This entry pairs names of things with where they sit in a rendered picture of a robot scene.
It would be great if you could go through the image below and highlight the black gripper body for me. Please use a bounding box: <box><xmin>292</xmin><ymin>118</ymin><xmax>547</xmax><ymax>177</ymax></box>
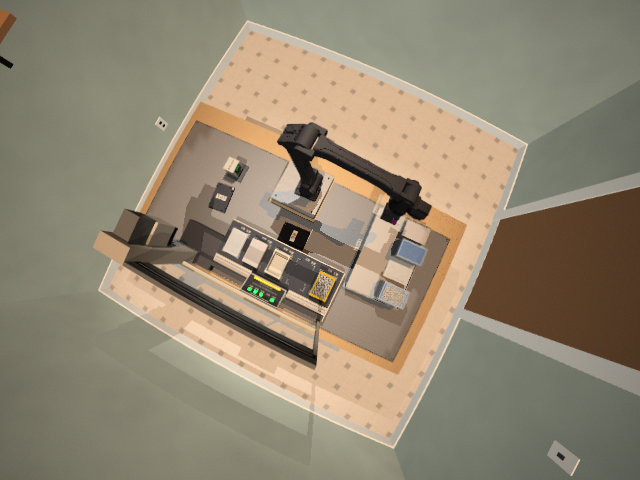
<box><xmin>381</xmin><ymin>197</ymin><xmax>400</xmax><ymax>223</ymax></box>

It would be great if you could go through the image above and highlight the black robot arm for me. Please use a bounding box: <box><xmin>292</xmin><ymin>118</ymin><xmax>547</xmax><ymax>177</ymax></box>
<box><xmin>277</xmin><ymin>122</ymin><xmax>432</xmax><ymax>221</ymax></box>

